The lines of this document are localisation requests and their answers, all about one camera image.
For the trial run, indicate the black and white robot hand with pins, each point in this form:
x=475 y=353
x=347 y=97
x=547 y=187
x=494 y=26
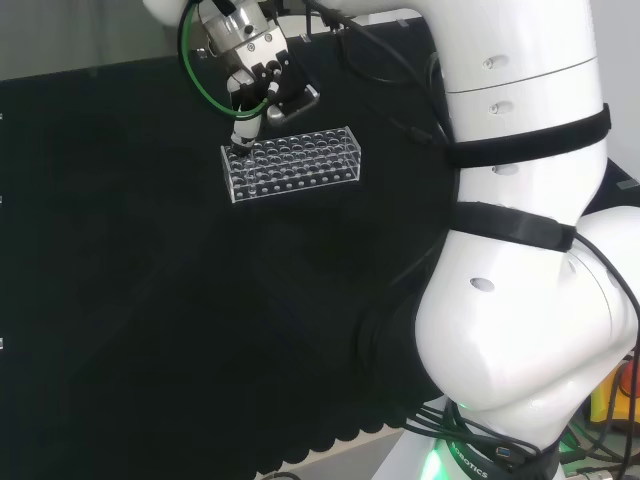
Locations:
x=260 y=75

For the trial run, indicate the clear acrylic test tube rack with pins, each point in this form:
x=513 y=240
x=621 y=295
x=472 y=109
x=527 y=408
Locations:
x=300 y=170

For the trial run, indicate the black bench cloth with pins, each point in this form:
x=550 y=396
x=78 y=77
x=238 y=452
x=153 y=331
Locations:
x=125 y=275

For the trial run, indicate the yellow stop button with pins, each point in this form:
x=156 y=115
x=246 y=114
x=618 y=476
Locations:
x=600 y=405

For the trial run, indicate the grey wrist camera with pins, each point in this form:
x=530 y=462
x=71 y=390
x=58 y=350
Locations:
x=300 y=102

